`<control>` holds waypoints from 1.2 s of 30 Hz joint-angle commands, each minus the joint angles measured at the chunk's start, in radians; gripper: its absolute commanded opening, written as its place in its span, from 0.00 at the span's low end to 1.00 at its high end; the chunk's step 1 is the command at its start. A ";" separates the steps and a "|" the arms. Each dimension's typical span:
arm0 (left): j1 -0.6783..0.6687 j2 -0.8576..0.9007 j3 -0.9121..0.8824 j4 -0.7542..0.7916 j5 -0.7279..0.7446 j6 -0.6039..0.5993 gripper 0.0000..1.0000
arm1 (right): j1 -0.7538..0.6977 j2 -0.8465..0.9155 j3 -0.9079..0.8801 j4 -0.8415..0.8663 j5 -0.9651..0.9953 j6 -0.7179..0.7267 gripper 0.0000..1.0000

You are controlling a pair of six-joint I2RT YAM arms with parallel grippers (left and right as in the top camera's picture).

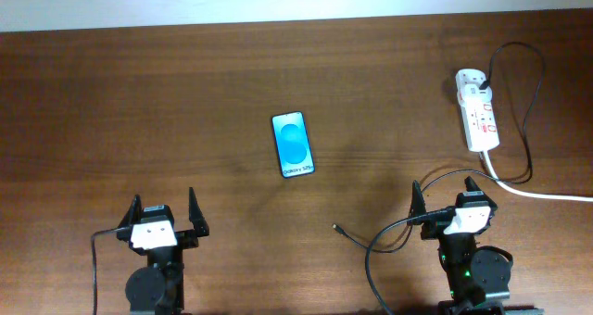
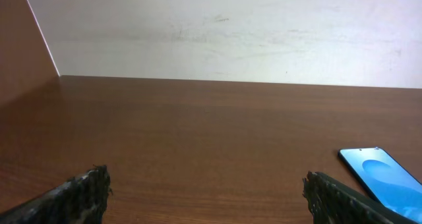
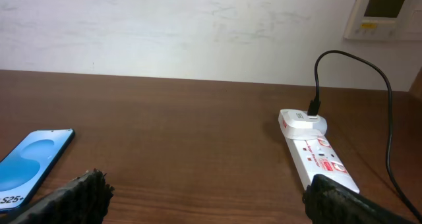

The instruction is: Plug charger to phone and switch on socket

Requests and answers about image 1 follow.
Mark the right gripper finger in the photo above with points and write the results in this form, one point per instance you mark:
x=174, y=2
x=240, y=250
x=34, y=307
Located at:
x=471, y=186
x=417, y=205

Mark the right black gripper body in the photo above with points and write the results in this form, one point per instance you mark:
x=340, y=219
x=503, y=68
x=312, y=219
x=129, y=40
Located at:
x=433, y=229

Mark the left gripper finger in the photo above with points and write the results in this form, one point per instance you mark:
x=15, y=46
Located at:
x=133, y=213
x=196, y=216

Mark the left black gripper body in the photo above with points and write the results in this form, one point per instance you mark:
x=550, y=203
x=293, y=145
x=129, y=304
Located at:
x=179, y=239

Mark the blue screen smartphone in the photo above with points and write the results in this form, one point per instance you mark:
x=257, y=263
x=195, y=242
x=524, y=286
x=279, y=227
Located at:
x=292, y=144

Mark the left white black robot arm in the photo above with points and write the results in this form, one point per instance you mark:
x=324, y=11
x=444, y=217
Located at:
x=157, y=288

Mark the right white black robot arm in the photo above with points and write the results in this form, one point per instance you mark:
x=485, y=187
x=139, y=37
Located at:
x=478, y=276

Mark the white USB charger plug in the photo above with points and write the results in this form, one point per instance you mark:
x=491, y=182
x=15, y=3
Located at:
x=473, y=92

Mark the white power strip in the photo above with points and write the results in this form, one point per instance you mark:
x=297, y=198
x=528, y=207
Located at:
x=479, y=124

